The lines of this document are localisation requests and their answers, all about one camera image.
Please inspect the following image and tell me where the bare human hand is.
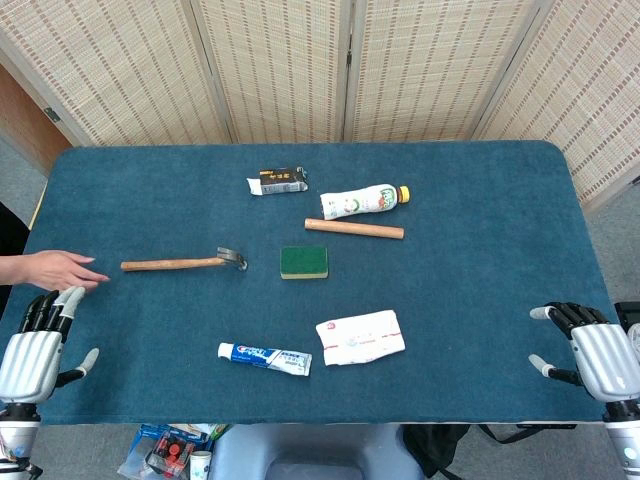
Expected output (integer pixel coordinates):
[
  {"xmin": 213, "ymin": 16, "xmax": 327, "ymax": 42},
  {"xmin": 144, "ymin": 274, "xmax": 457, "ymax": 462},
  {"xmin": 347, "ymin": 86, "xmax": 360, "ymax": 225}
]
[{"xmin": 23, "ymin": 250, "xmax": 111, "ymax": 293}]

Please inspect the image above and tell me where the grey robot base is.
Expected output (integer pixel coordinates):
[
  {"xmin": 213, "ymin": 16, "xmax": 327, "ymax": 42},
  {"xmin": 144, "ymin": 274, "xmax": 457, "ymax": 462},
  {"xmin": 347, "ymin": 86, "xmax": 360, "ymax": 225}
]
[{"xmin": 207, "ymin": 423, "xmax": 425, "ymax": 480}]

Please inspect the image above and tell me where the wooden handle claw hammer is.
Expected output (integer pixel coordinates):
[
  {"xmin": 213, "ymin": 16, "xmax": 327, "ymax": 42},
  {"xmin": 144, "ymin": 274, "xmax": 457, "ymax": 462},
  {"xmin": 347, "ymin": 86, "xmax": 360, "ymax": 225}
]
[{"xmin": 120, "ymin": 246, "xmax": 249, "ymax": 273}]

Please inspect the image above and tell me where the white drink bottle yellow cap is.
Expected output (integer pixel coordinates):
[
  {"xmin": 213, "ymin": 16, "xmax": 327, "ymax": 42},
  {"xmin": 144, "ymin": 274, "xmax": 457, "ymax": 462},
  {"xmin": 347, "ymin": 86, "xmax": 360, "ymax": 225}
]
[{"xmin": 319, "ymin": 183, "xmax": 412, "ymax": 221}]

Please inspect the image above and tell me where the black white small carton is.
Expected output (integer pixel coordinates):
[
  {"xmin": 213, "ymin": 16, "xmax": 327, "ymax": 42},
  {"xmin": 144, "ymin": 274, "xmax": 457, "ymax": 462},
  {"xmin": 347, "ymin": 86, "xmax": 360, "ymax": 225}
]
[{"xmin": 246, "ymin": 166, "xmax": 310, "ymax": 197}]

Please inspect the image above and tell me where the white paper cup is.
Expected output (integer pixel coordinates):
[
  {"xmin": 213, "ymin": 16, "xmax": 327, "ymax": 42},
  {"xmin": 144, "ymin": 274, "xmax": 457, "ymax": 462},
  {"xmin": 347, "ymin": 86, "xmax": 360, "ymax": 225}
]
[{"xmin": 189, "ymin": 450, "xmax": 213, "ymax": 480}]

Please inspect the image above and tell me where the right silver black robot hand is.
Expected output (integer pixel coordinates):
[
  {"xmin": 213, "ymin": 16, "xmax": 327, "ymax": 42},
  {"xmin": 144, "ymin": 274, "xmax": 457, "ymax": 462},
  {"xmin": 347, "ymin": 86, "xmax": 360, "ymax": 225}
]
[{"xmin": 528, "ymin": 301, "xmax": 640, "ymax": 404}]

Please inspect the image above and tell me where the white pink wet wipes pack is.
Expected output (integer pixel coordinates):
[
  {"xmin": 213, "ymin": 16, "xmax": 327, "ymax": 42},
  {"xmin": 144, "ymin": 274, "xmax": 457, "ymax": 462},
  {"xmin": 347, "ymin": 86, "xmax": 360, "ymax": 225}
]
[{"xmin": 315, "ymin": 309, "xmax": 406, "ymax": 367}]

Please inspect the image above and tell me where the black bag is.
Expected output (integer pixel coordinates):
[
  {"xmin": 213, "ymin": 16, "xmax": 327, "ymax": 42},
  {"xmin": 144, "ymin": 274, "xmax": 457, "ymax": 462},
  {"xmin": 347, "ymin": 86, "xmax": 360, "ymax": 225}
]
[{"xmin": 402, "ymin": 423, "xmax": 551, "ymax": 480}]

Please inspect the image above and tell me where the green yellow sponge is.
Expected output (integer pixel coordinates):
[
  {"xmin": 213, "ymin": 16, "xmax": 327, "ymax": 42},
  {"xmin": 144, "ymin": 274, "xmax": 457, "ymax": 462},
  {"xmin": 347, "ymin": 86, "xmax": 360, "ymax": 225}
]
[{"xmin": 279, "ymin": 245, "xmax": 330, "ymax": 280}]

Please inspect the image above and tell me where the blue white toothpaste tube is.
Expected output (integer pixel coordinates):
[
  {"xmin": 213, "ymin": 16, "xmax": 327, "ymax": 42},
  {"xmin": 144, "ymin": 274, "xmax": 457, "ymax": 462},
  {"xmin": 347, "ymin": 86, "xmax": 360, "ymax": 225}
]
[{"xmin": 217, "ymin": 342, "xmax": 313, "ymax": 377}]

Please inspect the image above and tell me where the blue table cloth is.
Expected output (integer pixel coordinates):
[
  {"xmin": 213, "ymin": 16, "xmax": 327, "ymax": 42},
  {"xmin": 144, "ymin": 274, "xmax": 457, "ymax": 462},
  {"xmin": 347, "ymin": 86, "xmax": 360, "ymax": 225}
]
[{"xmin": 19, "ymin": 140, "xmax": 616, "ymax": 426}]

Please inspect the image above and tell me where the woven bamboo folding screen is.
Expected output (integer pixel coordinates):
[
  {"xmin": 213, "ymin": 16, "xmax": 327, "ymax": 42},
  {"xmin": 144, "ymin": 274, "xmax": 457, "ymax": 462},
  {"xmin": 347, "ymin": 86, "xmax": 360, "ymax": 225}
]
[{"xmin": 0, "ymin": 0, "xmax": 640, "ymax": 204}]

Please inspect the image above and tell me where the wooden cylinder rod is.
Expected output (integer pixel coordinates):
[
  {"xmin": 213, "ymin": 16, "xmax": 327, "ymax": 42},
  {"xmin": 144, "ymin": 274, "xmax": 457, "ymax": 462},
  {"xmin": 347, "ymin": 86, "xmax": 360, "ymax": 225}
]
[{"xmin": 304, "ymin": 217, "xmax": 405, "ymax": 241}]

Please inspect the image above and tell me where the person forearm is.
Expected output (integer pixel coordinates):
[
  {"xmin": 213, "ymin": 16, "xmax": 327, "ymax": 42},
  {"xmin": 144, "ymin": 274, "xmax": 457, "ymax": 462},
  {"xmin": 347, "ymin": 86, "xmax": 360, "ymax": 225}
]
[{"xmin": 0, "ymin": 254, "xmax": 27, "ymax": 287}]

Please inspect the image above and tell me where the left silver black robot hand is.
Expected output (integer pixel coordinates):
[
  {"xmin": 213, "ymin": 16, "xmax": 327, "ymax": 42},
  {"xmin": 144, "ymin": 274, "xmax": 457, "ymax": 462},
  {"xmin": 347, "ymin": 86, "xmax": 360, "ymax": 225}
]
[{"xmin": 0, "ymin": 286, "xmax": 100, "ymax": 405}]

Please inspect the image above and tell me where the clear plastic box with items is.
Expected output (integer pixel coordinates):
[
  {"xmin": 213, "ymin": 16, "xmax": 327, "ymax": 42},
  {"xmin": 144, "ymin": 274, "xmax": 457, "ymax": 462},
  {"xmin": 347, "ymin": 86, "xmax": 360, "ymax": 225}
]
[{"xmin": 117, "ymin": 423, "xmax": 232, "ymax": 480}]

